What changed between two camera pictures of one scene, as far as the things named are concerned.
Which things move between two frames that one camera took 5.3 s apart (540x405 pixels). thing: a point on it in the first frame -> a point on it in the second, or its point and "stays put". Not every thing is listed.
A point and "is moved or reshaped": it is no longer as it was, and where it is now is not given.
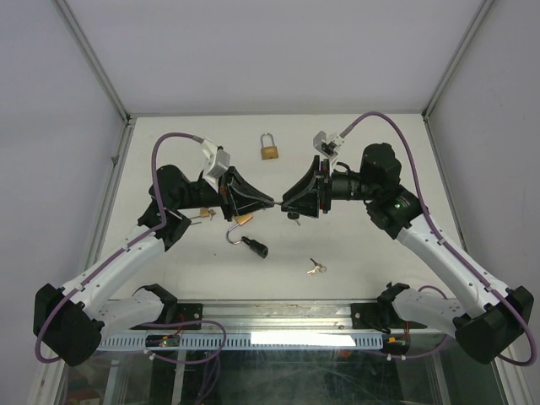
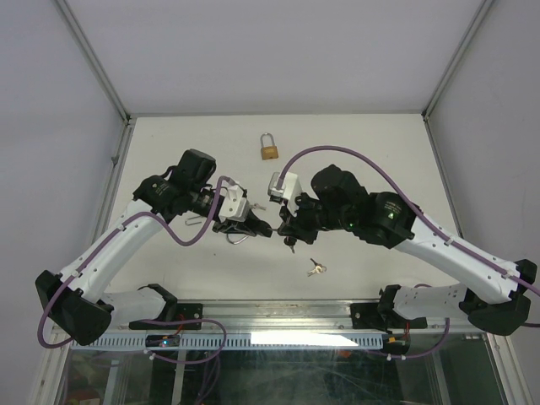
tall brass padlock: (268, 152) stays put
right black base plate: (369, 315) stays put
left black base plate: (186, 312) stays put
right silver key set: (318, 268) stays put
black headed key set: (291, 214) is moved or reshaped
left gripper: (233, 178) -> (229, 226)
